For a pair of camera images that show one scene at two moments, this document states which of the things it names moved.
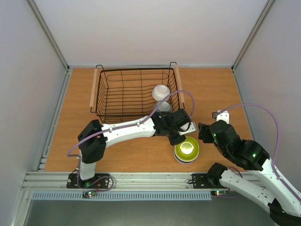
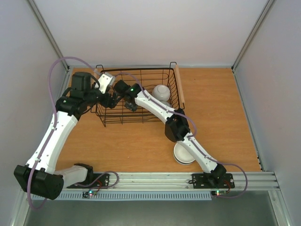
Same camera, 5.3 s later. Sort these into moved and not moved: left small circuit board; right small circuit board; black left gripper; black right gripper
Moved: black right gripper; black left gripper
Not moved: right small circuit board; left small circuit board
